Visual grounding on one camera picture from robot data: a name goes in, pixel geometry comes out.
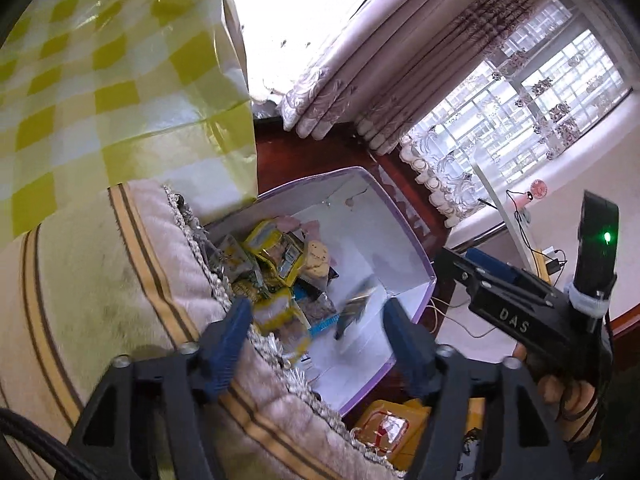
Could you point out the white lace curtain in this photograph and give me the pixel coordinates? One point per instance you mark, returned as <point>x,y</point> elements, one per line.
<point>450,175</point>

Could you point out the black charger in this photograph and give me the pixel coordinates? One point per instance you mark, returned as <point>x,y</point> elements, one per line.
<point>555,262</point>

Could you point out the chrome floor lamp stand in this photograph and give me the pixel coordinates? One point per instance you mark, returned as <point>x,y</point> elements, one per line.
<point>505,215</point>

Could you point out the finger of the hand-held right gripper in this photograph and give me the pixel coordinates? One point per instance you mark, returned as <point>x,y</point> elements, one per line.
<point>457,267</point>
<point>500,267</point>

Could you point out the small pink fan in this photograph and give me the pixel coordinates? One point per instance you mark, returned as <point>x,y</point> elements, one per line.
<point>537,192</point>

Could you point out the white storage box purple rim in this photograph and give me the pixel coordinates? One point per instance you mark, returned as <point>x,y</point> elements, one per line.
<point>360,220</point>

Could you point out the pink embroidered curtain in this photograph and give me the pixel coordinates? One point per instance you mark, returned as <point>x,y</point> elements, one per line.
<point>400,35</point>

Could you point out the white grid window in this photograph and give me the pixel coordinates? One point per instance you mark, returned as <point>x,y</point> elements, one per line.
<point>575,50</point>

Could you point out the clear cookie snack packet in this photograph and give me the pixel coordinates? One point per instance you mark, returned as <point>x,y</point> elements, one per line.
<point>352,310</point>

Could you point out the beige striped sofa cushion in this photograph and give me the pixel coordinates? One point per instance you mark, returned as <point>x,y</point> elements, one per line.
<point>100,285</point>

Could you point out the person's right hand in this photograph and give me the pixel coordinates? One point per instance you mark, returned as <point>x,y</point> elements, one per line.
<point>565,400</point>

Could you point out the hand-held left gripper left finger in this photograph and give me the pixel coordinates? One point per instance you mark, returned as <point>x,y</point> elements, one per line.
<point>232,340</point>

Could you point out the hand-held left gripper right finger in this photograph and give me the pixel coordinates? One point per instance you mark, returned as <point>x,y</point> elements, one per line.
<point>402,345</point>

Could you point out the white sheer curtain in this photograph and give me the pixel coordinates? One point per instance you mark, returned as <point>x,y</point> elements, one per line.
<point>280,20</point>

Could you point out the pile of assorted snack packets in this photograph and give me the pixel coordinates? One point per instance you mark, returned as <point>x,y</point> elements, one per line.
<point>270,310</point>

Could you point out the yellow plastic bag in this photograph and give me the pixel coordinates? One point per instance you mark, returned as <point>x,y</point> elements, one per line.
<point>380,415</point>

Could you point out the yellow checkered tablecloth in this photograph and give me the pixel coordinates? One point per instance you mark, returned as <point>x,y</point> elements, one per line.
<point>100,85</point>

